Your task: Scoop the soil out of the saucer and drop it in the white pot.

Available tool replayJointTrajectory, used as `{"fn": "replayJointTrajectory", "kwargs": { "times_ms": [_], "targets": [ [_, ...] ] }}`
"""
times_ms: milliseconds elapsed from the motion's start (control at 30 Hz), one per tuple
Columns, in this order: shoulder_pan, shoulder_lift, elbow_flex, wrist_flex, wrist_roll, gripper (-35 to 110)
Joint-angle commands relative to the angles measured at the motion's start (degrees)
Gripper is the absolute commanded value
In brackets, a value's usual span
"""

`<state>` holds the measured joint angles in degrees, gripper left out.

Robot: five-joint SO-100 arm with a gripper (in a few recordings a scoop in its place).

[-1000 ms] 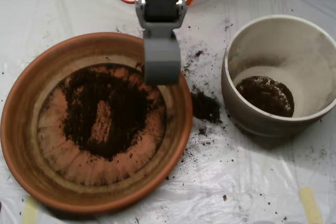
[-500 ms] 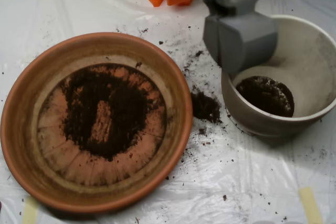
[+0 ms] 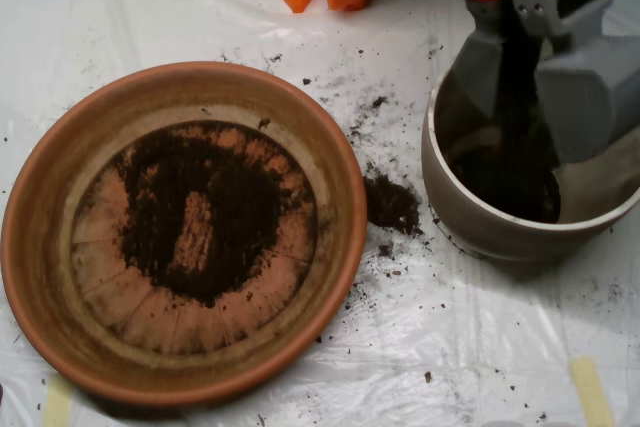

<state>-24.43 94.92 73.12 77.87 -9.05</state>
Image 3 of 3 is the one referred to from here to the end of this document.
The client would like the spilled dark soil heap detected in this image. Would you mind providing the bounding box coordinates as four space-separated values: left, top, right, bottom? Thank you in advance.
363 174 424 236

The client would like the white ceramic pot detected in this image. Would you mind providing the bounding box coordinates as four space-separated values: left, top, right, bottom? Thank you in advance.
419 69 640 273

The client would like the terracotta clay bowl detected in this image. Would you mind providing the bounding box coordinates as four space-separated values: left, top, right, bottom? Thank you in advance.
0 60 370 409

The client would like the white plastic sheet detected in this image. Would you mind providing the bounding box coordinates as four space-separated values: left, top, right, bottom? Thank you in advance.
0 0 640 427

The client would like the beige masking tape strip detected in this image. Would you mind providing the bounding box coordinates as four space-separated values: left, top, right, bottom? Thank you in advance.
568 355 616 427
40 374 75 427

